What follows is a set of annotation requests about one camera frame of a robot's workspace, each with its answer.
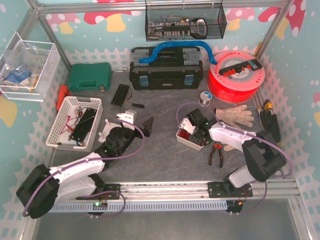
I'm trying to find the black terminal strip red buttons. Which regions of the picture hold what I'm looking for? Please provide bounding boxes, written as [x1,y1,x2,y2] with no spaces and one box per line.
[218,59,263,77]

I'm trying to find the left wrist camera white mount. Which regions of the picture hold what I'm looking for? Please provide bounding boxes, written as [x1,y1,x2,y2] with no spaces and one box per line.
[116,109,137,124]

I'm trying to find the clear acrylic wall box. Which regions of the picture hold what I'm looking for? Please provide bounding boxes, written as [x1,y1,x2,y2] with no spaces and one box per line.
[0,32,61,102]

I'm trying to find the small black screwdriver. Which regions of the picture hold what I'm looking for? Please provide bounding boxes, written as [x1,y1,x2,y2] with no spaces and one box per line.
[125,102,145,109]

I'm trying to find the black device in basket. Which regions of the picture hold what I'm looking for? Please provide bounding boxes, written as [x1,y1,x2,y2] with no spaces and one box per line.
[70,108,97,144]

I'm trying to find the black rubber glove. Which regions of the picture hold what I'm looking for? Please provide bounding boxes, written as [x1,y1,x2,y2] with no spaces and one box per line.
[259,110,281,145]

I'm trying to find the white peg base plate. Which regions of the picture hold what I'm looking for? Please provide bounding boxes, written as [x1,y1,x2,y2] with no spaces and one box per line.
[98,119,121,143]

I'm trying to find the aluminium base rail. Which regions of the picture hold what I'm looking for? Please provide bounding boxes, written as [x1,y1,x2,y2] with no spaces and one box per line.
[119,178,301,202]

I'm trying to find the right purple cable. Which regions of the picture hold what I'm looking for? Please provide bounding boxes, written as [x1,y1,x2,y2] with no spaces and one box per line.
[176,101,294,216]

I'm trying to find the black plastic toolbox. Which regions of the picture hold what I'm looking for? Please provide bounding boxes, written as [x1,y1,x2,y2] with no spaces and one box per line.
[129,47,204,91]

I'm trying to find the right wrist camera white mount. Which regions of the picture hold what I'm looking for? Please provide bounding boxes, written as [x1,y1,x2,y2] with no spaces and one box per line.
[178,117,196,135]

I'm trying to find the black aluminium extrusion bar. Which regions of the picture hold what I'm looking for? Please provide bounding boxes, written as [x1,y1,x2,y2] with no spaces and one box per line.
[111,84,130,107]

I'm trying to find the white knit glove lower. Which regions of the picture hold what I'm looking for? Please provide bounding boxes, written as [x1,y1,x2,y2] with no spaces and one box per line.
[223,144,241,152]

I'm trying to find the orange tool handle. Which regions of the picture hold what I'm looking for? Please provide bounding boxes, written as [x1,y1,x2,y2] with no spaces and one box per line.
[56,84,70,111]

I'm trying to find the grey slotted cable duct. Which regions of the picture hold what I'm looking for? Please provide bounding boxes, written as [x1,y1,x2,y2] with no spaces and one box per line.
[49,200,228,213]

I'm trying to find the blue corrugated hose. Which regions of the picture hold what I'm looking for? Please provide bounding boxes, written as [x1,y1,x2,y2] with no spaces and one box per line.
[138,40,219,66]

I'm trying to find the white knit glove upper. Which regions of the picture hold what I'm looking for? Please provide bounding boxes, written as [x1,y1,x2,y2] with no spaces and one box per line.
[215,104,255,129]

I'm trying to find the brown kapton tape roll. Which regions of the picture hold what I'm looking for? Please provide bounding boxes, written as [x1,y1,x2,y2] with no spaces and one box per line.
[125,89,133,101]

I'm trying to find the orange handled pliers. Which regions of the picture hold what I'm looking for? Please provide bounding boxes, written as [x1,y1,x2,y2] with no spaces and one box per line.
[208,142,225,169]

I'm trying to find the purple cable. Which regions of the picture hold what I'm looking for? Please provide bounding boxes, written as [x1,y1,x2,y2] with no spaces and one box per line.
[22,118,146,218]
[176,101,294,216]

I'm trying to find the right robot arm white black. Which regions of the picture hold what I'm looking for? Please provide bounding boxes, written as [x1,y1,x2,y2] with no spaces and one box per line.
[179,108,287,198]

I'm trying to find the black wire mesh basket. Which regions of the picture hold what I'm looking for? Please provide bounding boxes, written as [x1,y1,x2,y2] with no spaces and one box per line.
[145,0,227,42]

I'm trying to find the white knit glove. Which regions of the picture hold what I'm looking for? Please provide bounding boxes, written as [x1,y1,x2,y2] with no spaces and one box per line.
[215,104,255,129]
[223,144,241,152]

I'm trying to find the blue white glove in box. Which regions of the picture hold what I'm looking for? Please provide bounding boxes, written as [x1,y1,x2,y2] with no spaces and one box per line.
[4,65,32,85]

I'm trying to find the solder wire spool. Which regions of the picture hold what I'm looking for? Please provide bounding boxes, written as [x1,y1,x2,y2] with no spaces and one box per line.
[199,91,213,106]

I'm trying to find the red filament spool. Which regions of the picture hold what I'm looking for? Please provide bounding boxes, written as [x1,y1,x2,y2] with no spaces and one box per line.
[207,50,266,104]

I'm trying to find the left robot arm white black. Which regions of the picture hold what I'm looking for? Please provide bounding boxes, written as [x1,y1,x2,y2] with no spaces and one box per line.
[16,117,154,219]

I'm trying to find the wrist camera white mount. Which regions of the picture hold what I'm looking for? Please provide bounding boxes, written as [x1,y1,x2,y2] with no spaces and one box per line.
[116,109,137,124]
[178,117,196,135]

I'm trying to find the white tray of springs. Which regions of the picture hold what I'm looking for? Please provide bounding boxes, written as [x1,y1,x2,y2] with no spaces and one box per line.
[175,129,211,151]

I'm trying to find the green plastic tool case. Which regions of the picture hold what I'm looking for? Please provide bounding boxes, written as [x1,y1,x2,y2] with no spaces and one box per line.
[67,62,112,92]

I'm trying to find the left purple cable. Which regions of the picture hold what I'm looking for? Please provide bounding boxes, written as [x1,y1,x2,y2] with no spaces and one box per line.
[22,118,146,218]

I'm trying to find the white perforated plastic basket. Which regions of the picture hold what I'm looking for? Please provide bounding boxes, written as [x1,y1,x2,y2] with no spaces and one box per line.
[46,96,103,152]

